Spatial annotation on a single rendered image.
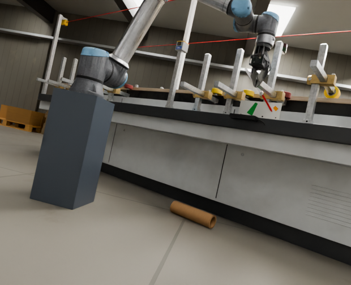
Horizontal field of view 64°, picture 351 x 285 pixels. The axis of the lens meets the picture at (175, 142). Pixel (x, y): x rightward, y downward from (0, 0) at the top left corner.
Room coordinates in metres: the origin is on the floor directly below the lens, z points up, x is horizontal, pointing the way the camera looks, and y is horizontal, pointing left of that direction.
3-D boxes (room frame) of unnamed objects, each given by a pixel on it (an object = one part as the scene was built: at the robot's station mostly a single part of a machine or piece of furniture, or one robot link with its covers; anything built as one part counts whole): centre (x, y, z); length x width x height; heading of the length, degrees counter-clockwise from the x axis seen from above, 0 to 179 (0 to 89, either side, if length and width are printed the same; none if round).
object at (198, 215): (1.75, -0.20, 0.04); 0.30 x 0.08 x 0.08; 51
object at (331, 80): (1.51, -0.70, 0.94); 0.13 x 0.06 x 0.05; 51
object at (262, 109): (1.68, -0.45, 0.75); 0.26 x 0.01 x 0.10; 51
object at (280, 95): (1.67, -0.51, 0.84); 0.13 x 0.06 x 0.05; 51
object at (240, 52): (1.84, -0.29, 0.91); 0.03 x 0.03 x 0.48; 51
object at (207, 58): (2.00, -0.10, 0.88); 0.03 x 0.03 x 0.48; 51
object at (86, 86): (1.58, 0.55, 0.65); 0.19 x 0.19 x 0.10
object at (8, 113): (7.18, 4.03, 0.25); 1.39 x 0.95 x 0.50; 81
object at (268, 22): (1.44, -0.34, 1.13); 0.10 x 0.09 x 0.12; 69
